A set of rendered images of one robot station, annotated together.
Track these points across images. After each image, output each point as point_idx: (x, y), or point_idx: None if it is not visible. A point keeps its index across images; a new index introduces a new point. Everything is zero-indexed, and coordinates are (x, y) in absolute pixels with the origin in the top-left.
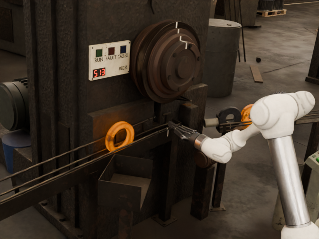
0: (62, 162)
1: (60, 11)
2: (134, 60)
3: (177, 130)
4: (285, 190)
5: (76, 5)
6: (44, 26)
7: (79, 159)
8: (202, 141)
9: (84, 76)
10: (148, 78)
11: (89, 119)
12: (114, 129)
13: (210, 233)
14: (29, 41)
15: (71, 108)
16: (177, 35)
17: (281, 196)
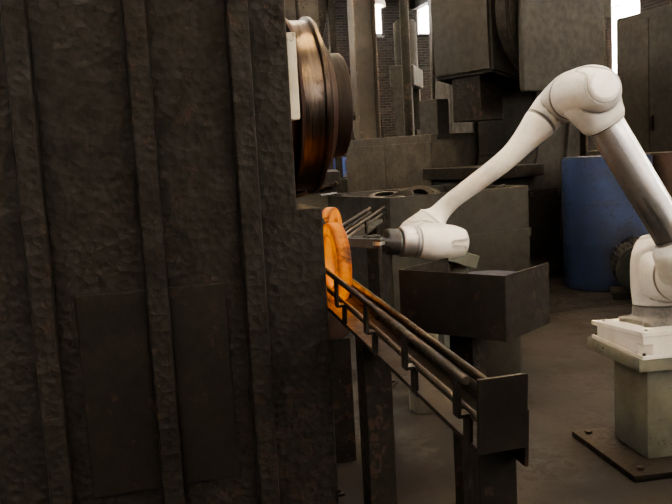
0: (199, 407)
1: None
2: (302, 85)
3: (357, 238)
4: (657, 189)
5: None
6: (81, 22)
7: (271, 355)
8: (420, 232)
9: (283, 113)
10: None
11: (309, 219)
12: (345, 232)
13: (398, 459)
14: (18, 77)
15: (254, 210)
16: None
17: (654, 201)
